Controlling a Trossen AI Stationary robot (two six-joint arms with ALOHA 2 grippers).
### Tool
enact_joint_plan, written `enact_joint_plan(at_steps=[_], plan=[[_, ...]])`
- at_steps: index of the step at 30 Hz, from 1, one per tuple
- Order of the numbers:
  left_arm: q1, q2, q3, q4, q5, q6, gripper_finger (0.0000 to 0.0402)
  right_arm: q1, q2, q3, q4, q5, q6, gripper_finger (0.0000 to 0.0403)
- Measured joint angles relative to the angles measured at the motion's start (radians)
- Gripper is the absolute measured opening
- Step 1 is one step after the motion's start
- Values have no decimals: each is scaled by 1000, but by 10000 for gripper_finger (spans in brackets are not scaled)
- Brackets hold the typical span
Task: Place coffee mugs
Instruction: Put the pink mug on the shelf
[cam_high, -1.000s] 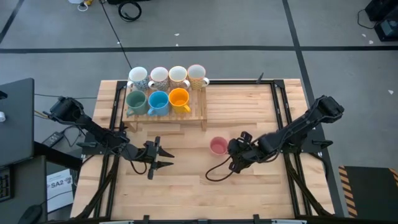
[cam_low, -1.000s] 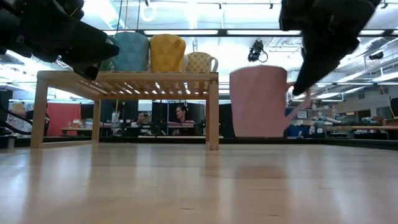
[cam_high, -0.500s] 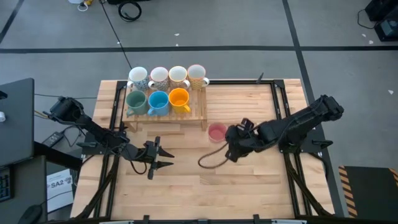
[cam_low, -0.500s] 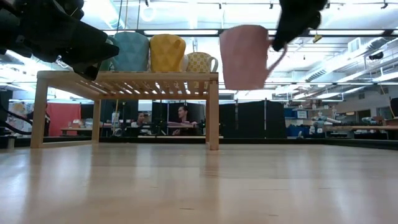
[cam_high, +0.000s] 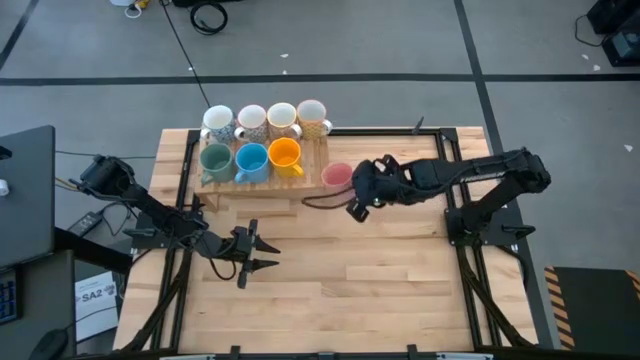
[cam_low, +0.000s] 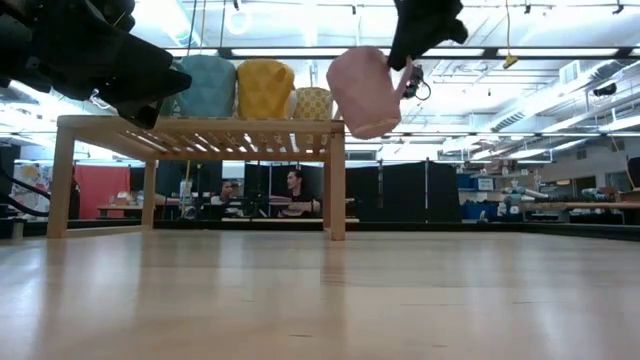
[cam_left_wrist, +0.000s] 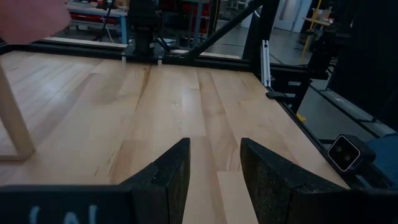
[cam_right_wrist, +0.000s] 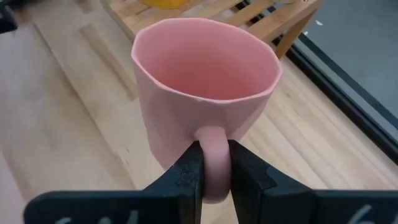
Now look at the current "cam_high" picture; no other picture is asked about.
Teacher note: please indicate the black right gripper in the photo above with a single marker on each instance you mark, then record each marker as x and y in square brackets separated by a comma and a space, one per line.
[362, 190]

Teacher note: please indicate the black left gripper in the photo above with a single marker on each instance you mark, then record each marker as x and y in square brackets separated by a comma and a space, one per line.
[241, 245]

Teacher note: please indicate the pink mug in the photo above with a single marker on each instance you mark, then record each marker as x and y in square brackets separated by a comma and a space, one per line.
[336, 175]

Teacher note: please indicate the plain yellow mug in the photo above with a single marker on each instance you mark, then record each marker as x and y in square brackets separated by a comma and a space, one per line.
[285, 154]

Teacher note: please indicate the yellow dotted mug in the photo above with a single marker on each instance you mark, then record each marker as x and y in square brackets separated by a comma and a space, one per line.
[311, 111]

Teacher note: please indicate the green mug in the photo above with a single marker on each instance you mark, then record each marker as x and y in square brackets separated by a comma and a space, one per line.
[216, 160]

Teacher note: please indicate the red swirl pattern mug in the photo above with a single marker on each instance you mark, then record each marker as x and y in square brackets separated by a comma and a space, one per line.
[282, 115]

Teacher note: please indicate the grey diamond pattern mug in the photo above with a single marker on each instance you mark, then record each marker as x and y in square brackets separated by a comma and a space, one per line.
[251, 116]

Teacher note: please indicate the white mug with blue pattern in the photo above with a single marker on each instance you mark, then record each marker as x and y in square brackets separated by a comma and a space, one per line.
[218, 117]

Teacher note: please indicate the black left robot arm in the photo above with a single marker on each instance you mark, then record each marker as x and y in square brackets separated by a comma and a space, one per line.
[150, 210]

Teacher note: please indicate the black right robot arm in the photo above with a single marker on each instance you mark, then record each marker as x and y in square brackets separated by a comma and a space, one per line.
[470, 172]

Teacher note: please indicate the slatted wooden rack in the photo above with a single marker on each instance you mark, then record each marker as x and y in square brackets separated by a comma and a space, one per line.
[312, 160]

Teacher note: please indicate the white printed paper sheet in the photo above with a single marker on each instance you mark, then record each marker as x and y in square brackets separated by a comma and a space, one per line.
[95, 310]

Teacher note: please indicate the black power adapter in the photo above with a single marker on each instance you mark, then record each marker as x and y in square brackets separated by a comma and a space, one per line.
[86, 223]

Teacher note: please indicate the grey desk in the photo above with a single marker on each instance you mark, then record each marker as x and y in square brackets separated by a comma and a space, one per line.
[45, 300]

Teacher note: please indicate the black computer mouse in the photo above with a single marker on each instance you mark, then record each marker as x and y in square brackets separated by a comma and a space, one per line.
[49, 345]

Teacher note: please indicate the black case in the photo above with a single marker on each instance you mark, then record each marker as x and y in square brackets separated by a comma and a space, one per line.
[207, 2]

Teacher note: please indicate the black mat with hazard stripes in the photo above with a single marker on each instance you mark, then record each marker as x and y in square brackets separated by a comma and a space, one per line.
[595, 310]

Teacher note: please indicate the small white object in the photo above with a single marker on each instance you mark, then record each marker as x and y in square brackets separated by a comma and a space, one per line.
[3, 187]

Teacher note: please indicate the yellow plug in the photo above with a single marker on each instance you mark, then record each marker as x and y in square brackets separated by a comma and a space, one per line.
[144, 4]

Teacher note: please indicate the white floor device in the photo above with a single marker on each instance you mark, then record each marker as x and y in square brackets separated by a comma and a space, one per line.
[120, 2]

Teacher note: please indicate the black equipment box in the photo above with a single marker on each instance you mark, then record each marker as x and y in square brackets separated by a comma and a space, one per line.
[622, 47]
[612, 15]

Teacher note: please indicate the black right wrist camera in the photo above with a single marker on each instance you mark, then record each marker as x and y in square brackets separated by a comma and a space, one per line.
[387, 185]

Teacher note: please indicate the black metal table frame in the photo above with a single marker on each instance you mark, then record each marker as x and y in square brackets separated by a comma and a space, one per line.
[385, 132]

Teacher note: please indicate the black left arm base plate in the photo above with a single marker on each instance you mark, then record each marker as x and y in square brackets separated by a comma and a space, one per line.
[165, 243]

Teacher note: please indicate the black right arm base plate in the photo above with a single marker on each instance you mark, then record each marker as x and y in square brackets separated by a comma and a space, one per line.
[500, 240]

